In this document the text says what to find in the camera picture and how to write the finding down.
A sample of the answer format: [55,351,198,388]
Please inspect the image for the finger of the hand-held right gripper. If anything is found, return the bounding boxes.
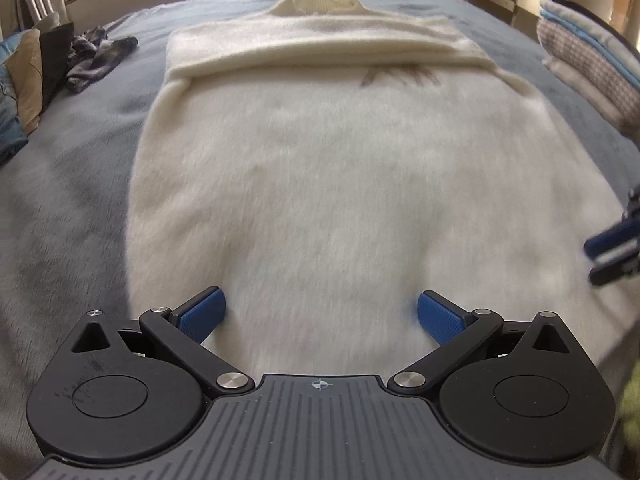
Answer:
[589,252,640,286]
[584,189,640,261]

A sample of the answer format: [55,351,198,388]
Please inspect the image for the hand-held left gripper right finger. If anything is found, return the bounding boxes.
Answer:
[388,289,572,396]

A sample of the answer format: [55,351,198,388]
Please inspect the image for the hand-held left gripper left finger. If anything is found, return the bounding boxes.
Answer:
[71,286,255,396]

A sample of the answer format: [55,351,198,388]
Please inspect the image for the cream deer sweater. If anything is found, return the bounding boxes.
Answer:
[125,0,632,376]

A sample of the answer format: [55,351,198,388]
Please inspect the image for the person's green clothing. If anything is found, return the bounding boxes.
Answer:
[617,370,640,441]

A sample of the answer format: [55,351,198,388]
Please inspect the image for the grey-blue bed blanket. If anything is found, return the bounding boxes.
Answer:
[0,0,640,480]

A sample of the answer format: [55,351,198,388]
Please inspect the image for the beige checked folded garment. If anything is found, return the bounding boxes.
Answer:
[537,15,640,106]

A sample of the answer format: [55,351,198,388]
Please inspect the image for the black folded garment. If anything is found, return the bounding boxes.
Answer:
[547,0,633,46]

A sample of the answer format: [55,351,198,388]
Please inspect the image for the light blue folded garment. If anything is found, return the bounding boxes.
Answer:
[540,0,640,76]

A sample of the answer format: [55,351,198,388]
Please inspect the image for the blue folded jeans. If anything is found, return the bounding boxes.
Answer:
[0,45,28,166]

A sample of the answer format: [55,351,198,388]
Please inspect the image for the dark plaid garment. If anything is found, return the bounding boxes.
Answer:
[65,25,139,95]

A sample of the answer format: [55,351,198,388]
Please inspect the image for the dark brown pillow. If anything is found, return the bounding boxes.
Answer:
[39,22,76,113]

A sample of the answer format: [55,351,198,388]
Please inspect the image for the grey pillow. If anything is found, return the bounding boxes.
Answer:
[35,10,63,36]

